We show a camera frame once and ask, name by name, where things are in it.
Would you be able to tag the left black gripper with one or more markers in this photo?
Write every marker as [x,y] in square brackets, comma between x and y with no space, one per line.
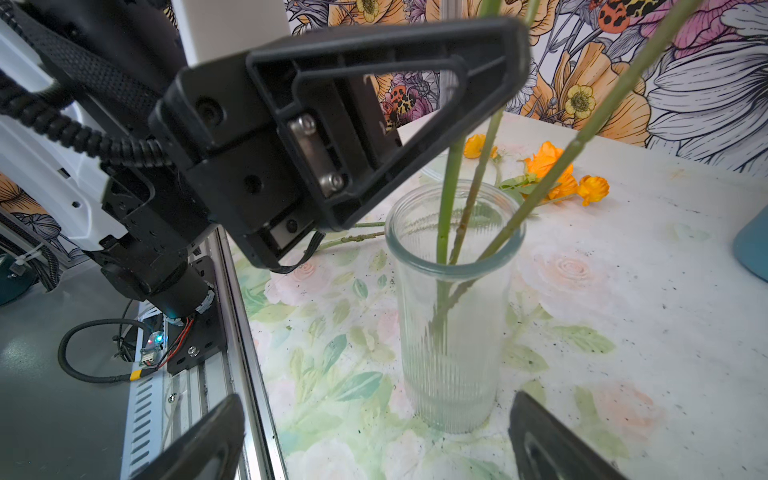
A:
[309,133]

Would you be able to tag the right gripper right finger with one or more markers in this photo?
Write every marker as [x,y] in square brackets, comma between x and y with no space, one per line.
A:
[544,448]

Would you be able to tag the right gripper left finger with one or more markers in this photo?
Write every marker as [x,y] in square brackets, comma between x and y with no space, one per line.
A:
[211,449]

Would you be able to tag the cream ranunculus flower stem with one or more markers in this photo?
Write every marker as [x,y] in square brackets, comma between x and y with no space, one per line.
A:
[656,45]

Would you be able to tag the teal ceramic vase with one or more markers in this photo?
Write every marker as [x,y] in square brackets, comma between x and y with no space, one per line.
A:
[750,246]

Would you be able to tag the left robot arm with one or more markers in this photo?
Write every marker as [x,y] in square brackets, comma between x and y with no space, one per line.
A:
[143,125]

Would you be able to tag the clear glass cylinder vase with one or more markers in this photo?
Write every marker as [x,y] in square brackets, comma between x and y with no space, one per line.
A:
[451,316]

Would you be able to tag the green circuit board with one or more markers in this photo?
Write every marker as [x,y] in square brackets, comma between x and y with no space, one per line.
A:
[153,350]

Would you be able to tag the small orange flower stem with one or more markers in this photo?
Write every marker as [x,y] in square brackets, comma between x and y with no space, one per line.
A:
[474,147]

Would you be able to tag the pink-edged white carnation stem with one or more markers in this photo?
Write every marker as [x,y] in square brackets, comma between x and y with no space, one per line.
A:
[474,198]

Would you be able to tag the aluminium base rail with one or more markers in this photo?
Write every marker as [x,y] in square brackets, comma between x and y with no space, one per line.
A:
[163,407]

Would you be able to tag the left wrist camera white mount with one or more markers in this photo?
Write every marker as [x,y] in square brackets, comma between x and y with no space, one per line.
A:
[211,29]

